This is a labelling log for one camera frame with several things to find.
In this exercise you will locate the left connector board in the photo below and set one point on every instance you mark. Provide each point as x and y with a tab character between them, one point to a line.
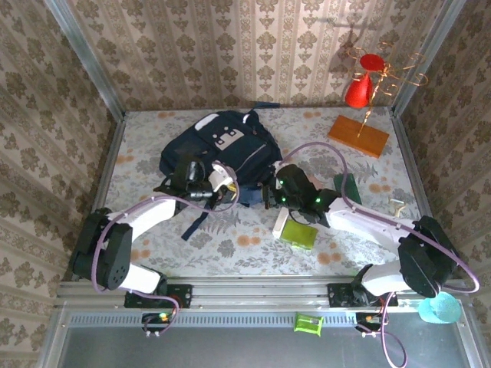
153	318

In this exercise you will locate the black knob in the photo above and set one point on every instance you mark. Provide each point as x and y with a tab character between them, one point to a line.
103	212

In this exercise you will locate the red disc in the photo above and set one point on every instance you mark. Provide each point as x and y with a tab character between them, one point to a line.
371	62

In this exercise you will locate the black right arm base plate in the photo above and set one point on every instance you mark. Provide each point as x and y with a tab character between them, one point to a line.
339	295

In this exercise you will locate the aluminium side rail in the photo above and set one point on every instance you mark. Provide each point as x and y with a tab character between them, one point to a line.
114	147
411	165

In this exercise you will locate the aluminium frame post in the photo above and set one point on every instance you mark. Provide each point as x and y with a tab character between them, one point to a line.
422	65
88	65

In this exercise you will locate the red cone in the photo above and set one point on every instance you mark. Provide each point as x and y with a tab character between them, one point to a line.
356	94

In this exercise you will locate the white oblong case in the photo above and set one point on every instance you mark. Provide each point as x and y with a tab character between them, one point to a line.
279	228

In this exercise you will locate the navy blue backpack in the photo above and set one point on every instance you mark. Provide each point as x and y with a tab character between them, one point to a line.
238	149

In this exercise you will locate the lime green box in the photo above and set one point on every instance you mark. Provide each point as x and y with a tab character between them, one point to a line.
299	235

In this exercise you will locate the dark green case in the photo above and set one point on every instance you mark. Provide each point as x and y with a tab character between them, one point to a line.
354	188

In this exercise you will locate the aluminium mounting rail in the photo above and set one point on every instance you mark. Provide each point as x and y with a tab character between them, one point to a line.
261	291

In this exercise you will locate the connector board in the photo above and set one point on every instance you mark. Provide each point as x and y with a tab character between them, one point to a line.
153	318
364	319

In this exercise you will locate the grey metal shelf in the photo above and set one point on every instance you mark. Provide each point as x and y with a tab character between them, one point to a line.
245	349

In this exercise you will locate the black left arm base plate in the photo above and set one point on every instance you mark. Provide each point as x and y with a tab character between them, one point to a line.
182	295

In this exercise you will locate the orange wooden base block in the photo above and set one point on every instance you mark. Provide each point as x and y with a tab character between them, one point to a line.
356	138

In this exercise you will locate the cream razor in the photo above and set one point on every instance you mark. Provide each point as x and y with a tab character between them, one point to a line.
399	210

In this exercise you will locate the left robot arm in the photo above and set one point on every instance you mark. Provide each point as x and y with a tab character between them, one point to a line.
153	214

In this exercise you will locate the lime green clip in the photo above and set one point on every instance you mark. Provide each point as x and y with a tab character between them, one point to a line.
307	325

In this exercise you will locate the cyan cup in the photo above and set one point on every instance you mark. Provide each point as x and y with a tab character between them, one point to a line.
441	311

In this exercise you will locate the right connector board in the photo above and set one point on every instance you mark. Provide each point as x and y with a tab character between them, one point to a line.
364	319

